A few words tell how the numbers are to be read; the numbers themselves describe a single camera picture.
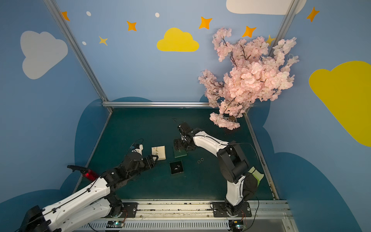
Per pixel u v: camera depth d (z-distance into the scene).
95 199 0.51
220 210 0.74
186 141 0.68
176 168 0.88
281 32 0.78
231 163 0.49
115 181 0.55
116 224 0.70
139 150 0.73
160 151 0.94
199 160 0.93
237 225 0.71
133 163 0.60
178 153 0.95
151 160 0.72
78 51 0.84
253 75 0.59
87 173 0.76
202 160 0.93
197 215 0.74
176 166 0.88
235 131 0.86
